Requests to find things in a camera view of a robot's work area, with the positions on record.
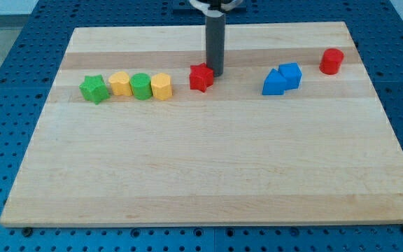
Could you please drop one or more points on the red star block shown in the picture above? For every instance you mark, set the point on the red star block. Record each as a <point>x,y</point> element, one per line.
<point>201,77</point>

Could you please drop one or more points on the yellow hexagon block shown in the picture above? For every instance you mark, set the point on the yellow hexagon block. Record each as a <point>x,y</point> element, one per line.
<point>161,85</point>

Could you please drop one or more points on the wooden board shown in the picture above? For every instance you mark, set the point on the wooden board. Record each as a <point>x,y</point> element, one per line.
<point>322,154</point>

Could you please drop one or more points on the green cylinder block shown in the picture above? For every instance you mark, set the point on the green cylinder block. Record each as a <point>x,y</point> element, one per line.
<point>141,86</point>

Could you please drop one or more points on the blue triangle block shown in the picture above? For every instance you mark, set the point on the blue triangle block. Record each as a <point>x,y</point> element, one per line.
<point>274,84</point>

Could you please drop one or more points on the yellow heart block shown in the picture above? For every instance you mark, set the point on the yellow heart block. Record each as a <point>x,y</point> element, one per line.
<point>120,84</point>

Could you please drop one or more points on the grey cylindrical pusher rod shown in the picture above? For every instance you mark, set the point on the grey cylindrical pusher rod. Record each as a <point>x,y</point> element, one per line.
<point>215,41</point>

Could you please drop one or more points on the blue cube block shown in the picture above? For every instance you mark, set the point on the blue cube block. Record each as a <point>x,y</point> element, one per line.
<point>292,73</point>

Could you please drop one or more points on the green star block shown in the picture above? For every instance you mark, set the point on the green star block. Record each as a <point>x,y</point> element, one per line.
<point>94,89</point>

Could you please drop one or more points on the red cylinder block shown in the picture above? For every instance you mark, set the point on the red cylinder block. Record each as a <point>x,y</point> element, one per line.
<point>331,61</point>

